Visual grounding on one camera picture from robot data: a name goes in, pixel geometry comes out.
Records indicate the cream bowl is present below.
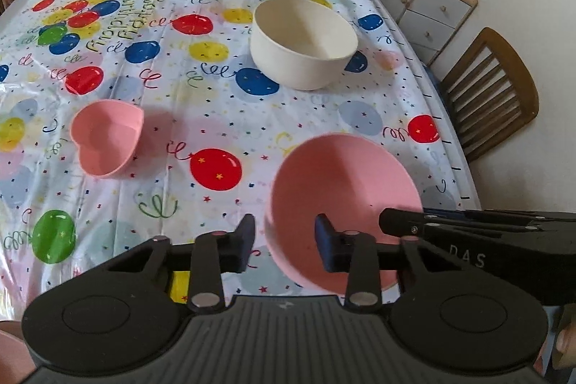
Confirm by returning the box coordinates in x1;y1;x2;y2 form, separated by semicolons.
249;0;360;91

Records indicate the balloon printed tablecloth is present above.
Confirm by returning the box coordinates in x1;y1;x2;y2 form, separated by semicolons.
0;0;480;322

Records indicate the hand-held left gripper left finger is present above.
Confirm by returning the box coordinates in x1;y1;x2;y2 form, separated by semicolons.
107;213;257;313

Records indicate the person's right hand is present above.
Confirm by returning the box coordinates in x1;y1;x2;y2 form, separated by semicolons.
550;311;576;372

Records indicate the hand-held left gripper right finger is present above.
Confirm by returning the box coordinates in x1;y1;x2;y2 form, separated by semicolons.
314;213;451;313

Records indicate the pink round bowl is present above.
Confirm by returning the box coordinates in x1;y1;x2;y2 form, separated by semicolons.
265;132;424;295

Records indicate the wooden slat chair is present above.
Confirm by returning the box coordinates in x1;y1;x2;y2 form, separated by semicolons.
438;27;540;164

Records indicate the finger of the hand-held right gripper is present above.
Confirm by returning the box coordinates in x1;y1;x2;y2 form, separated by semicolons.
379;207;576;238

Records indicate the pink heart-shaped bowl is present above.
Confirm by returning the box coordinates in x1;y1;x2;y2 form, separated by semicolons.
69;99;145;179

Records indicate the white drawer cabinet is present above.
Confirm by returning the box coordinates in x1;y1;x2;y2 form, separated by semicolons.
346;0;479;66

